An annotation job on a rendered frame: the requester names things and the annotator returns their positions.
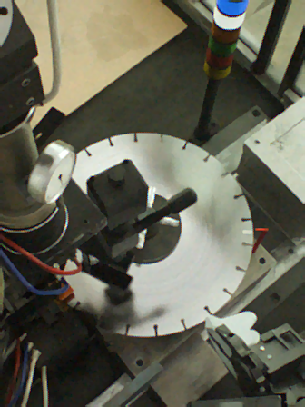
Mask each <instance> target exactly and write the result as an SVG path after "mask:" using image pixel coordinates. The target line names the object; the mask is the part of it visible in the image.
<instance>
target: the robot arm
mask: <svg viewBox="0 0 305 407"><path fill-rule="evenodd" d="M255 321H256V317H255V315H254V313H252V312H243V313H237V315H234V316H231V317H227V318H224V319H219V318H216V317H214V316H211V315H209V316H207V317H206V330H207V333H208V335H209V337H210V339H211V341H212V345H213V347H214V348H216V350H217V352H218V354H219V355H220V356H221V359H222V362H223V363H224V365H225V367H226V368H227V370H228V372H229V373H230V374H231V376H232V378H233V380H234V381H235V382H236V383H237V386H238V387H239V388H240V390H241V391H242V393H244V395H245V396H246V397H242V398H228V399H213V401H198V402H188V404H186V407H305V341H304V340H303V339H302V338H301V337H300V336H298V334H296V333H295V331H294V330H293V328H292V327H291V326H290V325H289V324H288V323H284V324H283V325H282V326H280V327H278V328H276V330H270V331H268V332H267V333H265V334H263V335H261V336H260V335H259V334H258V333H256V332H255V331H253V330H250V328H251V327H252V325H253V324H254V323H255ZM290 332H291V333H292V334H293V335H294V336H295V337H296V338H297V339H298V340H299V341H301V342H302V345H300V344H299V342H298V341H297V340H296V339H295V338H294V337H293V336H292V335H291V334H290ZM260 339H261V340H260Z"/></svg>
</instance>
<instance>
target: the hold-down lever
mask: <svg viewBox="0 0 305 407"><path fill-rule="evenodd" d="M197 199H198V197H197V193H196V192H195V191H194V190H193V188H191V187H186V188H184V190H182V191H180V192H179V193H177V194H176V195H174V196H172V197H170V198H169V199H168V200H167V202H166V205H165V206H163V207H162V208H160V209H157V210H156V211H154V212H152V213H150V214H148V215H147V217H144V218H143V219H142V220H140V221H138V222H137V223H135V224H133V229H134V230H135V232H136V234H139V233H141V232H143V231H144V229H147V228H148V227H150V226H152V225H153V224H155V223H157V222H160V221H161V220H162V219H164V218H166V217H167V215H169V214H177V213H180V212H182V211H183V210H185V209H188V208H189V207H191V206H193V205H194V204H196V202H197Z"/></svg>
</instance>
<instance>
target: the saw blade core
mask: <svg viewBox="0 0 305 407"><path fill-rule="evenodd" d="M110 139H111V142H112V144H113V146H110V141H109V139H105V140H102V141H100V142H98V143H95V144H92V145H89V146H87V148H86V149H85V150H86V151H87V152H88V154H91V156H88V155H87V153H86V151H85V150H82V151H81V152H80V153H79V154H78V157H77V164H75V168H74V171H73V175H72V178H73V179H74V180H75V181H76V182H77V183H78V184H79V185H80V186H81V187H82V190H83V191H84V192H85V193H86V194H87V192H86V184H85V182H86V179H88V178H89V177H91V176H95V175H96V174H98V173H100V172H101V171H103V170H106V169H108V168H110V167H111V166H114V165H116V164H118V163H120V162H122V161H123V159H125V158H128V159H133V163H134V164H135V166H136V167H137V169H138V170H139V172H140V173H141V176H142V178H143V180H144V181H146V183H147V184H148V185H149V186H150V187H151V186H153V187H155V193H156V194H159V195H161V196H163V197H165V198H166V199H169V198H170V197H172V196H174V195H176V194H177V193H179V192H180V191H182V190H184V188H186V187H191V188H193V190H194V191H195V192H196V193H197V197H198V199H197V202H196V204H194V205H193V206H191V207H189V208H188V209H185V210H183V211H182V212H180V213H179V214H180V217H181V220H182V234H181V238H180V241H179V242H178V245H177V247H176V248H175V249H174V251H173V252H171V253H170V254H168V255H167V256H165V257H164V259H162V260H160V261H157V262H153V263H137V262H135V261H133V264H131V266H130V268H129V270H128V273H124V272H123V271H122V270H120V269H117V268H115V267H113V266H111V265H109V264H107V263H103V262H101V261H99V260H97V259H96V260H94V261H92V262H91V263H89V264H87V263H86V261H85V259H84V257H83V255H82V253H81V251H80V250H78V249H77V251H78V253H76V254H77V256H78V257H77V260H78V261H79V262H80V264H81V265H82V270H81V272H80V273H78V274H75V275H70V276H65V277H64V278H65V279H66V281H67V282H68V283H69V284H70V285H71V287H72V288H73V289H74V291H73V292H72V293H71V294H69V295H68V296H67V297H65V298H64V300H63V302H64V303H65V304H66V305H67V306H68V307H69V308H70V309H71V310H72V309H73V308H74V307H75V306H76V305H77V303H78V302H79V303H81V304H80V305H78V306H77V307H75V308H74V312H75V313H78V315H79V316H80V317H82V318H83V319H85V320H86V321H87V322H89V323H93V324H94V325H97V323H98V322H99V320H100V319H99V318H100V317H101V316H102V317H103V319H102V320H101V321H100V323H99V325H98V326H99V327H101V329H105V330H106V331H109V332H112V333H119V334H123V335H125V332H126V326H125V325H126V324H129V325H130V326H129V327H128V333H127V335H129V336H140V337H151V336H155V330H154V329H153V326H154V325H157V329H156V331H157V336H162V335H167V334H172V333H178V332H181V331H184V327H183V325H182V323H181V319H183V320H184V325H185V327H186V330H188V329H190V327H193V326H194V325H196V324H198V323H201V322H203V321H205V320H206V317H207V316H209V313H208V311H207V310H205V309H204V307H205V306H207V307H208V310H209V311H210V313H211V315H213V314H214V313H216V312H217V311H218V310H220V309H221V308H222V306H223V305H224V304H226V303H227V302H228V299H230V298H231V295H230V294H227V293H226V292H224V291H223V289H226V291H227V292H228V293H231V294H232V295H233V294H234V293H235V291H236V290H237V288H238V287H239V284H240V282H241V280H243V278H244V276H245V274H246V273H245V272H244V271H241V270H237V269H236V267H239V268H240V269H242V270H245V271H247V268H248V265H249V262H250V258H251V249H252V247H251V246H243V245H241V243H247V244H248V245H252V234H243V231H252V223H251V221H245V222H242V221H241V219H244V220H248V219H251V213H250V209H249V206H248V204H247V200H246V198H245V196H244V195H242V196H239V197H238V198H234V196H235V195H236V196H238V195H241V194H243V193H242V192H241V188H240V187H239V185H238V184H237V182H236V181H235V179H234V178H233V177H232V175H231V173H229V174H227V175H226V176H224V175H225V174H226V173H228V172H229V170H227V169H226V168H225V167H224V166H223V165H222V164H221V163H220V162H219V160H217V159H216V158H215V157H213V156H211V155H210V156H209V157H208V159H207V162H204V160H203V159H205V158H206V157H207V156H208V155H209V154H208V153H207V152H205V151H204V150H202V149H200V148H199V146H197V145H195V144H192V143H189V142H188V143H187V144H186V145H185V150H183V149H182V148H183V146H184V144H185V142H186V141H183V140H182V139H179V138H175V137H171V136H167V135H163V136H162V143H160V142H158V141H160V139H161V135H160V134H155V133H136V139H137V142H135V141H134V140H135V137H134V133H131V134H125V135H119V136H115V137H111V138H110ZM222 176H224V178H221V177H222Z"/></svg>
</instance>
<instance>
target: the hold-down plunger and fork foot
mask: <svg viewBox="0 0 305 407"><path fill-rule="evenodd" d="M77 249H78V250H80V251H81V253H82V255H83V257H84V259H85V261H86V263H87V264H89V263H91V259H89V255H91V256H93V257H95V259H97V260H99V261H101V262H103V263H107V264H109V265H111V266H113V267H115V268H117V269H120V270H122V271H123V272H124V273H128V270H129V268H130V266H131V264H133V261H134V260H135V253H133V252H130V251H126V252H124V253H122V254H120V255H117V256H115V257H114V258H113V259H111V257H109V255H108V253H107V252H106V251H105V249H104V248H103V247H102V245H101V242H100V241H99V239H98V237H97V235H96V234H95V235H94V236H92V237H91V238H89V239H87V240H86V241H85V242H83V243H82V245H80V246H79V247H77Z"/></svg>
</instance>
